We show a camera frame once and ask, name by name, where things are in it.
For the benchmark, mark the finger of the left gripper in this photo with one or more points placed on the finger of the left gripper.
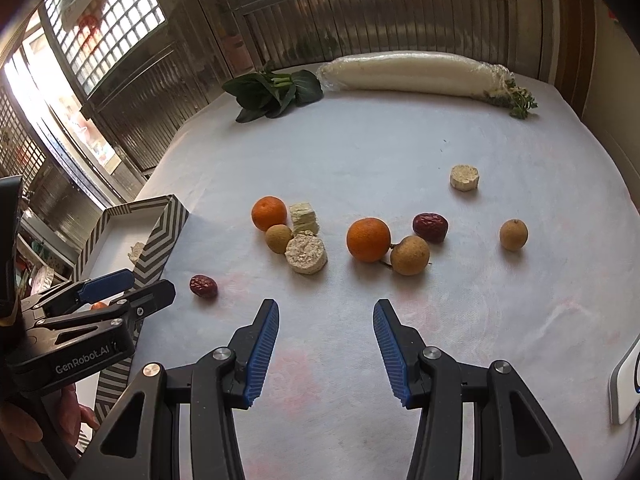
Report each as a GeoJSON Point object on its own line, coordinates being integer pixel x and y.
{"type": "Point", "coordinates": [66, 298]}
{"type": "Point", "coordinates": [124, 309]}

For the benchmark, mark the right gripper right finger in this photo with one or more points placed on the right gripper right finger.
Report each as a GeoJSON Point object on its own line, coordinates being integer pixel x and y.
{"type": "Point", "coordinates": [513, 437]}

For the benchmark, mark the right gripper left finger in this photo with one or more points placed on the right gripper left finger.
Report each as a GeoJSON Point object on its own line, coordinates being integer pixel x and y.
{"type": "Point", "coordinates": [139, 439]}

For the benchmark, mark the red jujube date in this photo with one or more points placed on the red jujube date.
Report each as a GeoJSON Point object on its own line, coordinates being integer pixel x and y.
{"type": "Point", "coordinates": [431, 227]}
{"type": "Point", "coordinates": [203, 286]}

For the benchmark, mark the brown longan fruit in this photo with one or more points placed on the brown longan fruit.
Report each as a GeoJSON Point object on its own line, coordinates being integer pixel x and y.
{"type": "Point", "coordinates": [277, 238]}
{"type": "Point", "coordinates": [410, 256]}
{"type": "Point", "coordinates": [513, 235]}

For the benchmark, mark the left hand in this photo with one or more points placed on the left hand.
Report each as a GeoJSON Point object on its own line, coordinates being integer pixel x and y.
{"type": "Point", "coordinates": [20, 430]}

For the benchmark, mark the striped black white tray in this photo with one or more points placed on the striped black white tray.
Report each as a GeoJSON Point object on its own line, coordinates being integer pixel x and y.
{"type": "Point", "coordinates": [157, 222]}

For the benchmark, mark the green leafy vegetable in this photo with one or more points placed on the green leafy vegetable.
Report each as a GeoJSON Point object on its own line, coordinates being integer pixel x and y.
{"type": "Point", "coordinates": [270, 94]}

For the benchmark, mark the small round rice cake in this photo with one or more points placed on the small round rice cake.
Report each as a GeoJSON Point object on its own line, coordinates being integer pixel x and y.
{"type": "Point", "coordinates": [464, 178]}

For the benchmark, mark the white wrapped daikon radish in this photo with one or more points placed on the white wrapped daikon radish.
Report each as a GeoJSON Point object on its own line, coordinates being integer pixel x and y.
{"type": "Point", "coordinates": [443, 74]}

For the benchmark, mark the white device with cable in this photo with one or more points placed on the white device with cable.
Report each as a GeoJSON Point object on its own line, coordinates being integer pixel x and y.
{"type": "Point", "coordinates": [623, 386]}

